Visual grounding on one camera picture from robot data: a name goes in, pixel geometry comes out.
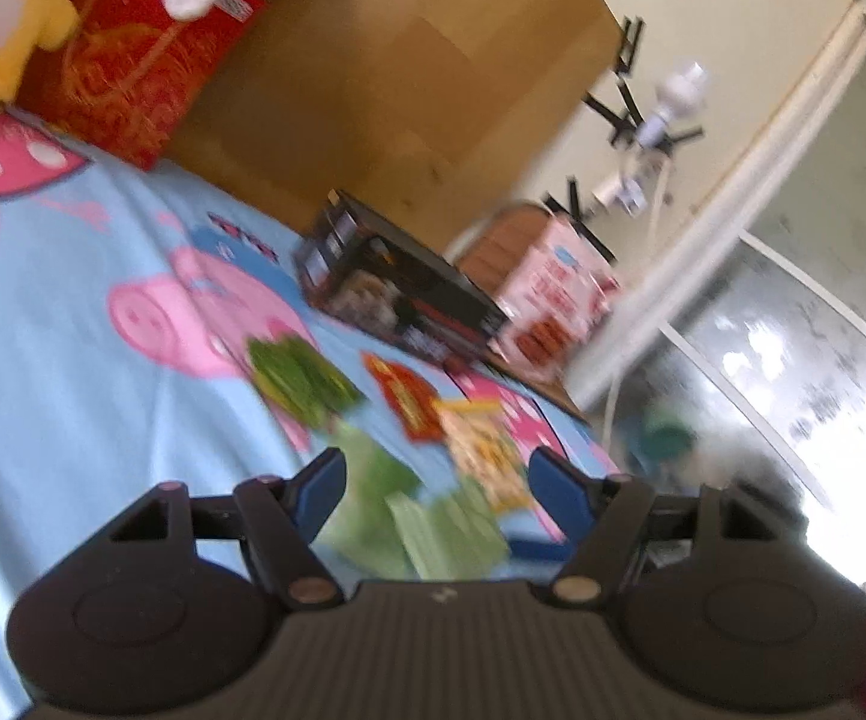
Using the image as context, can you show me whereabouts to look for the light green snack pack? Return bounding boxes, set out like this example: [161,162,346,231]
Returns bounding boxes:
[317,421,422,580]
[386,478,509,582]

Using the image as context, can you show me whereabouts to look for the green seaweed snack bag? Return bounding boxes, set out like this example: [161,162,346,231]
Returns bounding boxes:
[246,335,365,431]

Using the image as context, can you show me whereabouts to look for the peanut bag yellow trim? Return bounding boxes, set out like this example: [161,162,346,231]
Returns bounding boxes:
[433,398,532,514]

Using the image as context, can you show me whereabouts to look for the red orange snack packet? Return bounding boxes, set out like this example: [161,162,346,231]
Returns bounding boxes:
[362,353,444,444]

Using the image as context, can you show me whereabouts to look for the green blue object behind glass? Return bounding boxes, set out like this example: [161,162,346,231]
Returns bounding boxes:
[630,406,696,475]

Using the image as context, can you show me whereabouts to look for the pink fried dough snack bag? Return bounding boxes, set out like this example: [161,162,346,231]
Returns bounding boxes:
[492,215,618,383]

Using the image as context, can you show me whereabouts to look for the black sheep print box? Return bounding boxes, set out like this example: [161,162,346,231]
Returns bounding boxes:
[293,190,508,367]

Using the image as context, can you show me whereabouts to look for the peppa pig blue bedsheet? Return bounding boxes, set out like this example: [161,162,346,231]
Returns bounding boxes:
[0,107,622,720]

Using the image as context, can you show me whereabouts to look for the brown seat cushion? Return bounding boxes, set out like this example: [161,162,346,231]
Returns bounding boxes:
[453,202,584,419]

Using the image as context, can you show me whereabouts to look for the white power strip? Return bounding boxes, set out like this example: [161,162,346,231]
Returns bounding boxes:
[591,153,672,216]

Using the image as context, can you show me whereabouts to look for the wooden headboard panel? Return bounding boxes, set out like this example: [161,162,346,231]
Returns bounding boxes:
[168,0,618,249]

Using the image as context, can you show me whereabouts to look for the red gift bag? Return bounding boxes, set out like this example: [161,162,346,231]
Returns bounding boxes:
[17,0,266,169]

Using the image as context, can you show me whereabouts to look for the white power cable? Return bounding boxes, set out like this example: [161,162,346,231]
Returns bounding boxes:
[599,156,670,458]

